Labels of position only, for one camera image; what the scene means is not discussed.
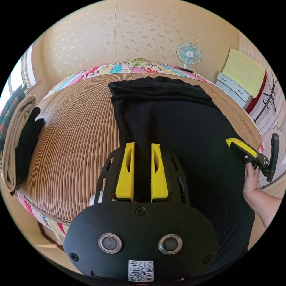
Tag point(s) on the black long sleeve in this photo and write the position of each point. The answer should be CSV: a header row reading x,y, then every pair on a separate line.
x,y
187,134

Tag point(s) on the bed with woven mat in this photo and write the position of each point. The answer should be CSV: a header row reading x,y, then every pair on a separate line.
x,y
73,138

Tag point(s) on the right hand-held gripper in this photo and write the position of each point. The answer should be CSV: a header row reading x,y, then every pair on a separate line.
x,y
259,160

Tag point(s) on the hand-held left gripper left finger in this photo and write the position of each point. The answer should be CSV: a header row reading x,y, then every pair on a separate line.
x,y
124,178

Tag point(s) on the person's right hand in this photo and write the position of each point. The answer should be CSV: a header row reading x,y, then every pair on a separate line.
x,y
251,181

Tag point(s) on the white table fan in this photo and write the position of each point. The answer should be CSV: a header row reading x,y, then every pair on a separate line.
x,y
188,54

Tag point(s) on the white cupboard with drawers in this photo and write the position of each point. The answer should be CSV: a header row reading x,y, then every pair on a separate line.
x,y
233,88

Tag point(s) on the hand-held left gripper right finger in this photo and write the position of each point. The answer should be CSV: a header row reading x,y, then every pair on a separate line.
x,y
160,183

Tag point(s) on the pile of clothes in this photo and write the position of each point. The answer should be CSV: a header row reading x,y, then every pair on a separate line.
x,y
20,134

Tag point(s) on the black coat rack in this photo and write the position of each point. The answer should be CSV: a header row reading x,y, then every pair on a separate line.
x,y
269,99

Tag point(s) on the person's right forearm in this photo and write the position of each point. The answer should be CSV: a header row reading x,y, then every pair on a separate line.
x,y
264,206

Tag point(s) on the window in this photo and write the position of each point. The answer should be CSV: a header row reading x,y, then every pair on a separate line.
x,y
16,76

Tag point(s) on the yellow towel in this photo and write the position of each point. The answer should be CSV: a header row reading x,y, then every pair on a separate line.
x,y
244,71

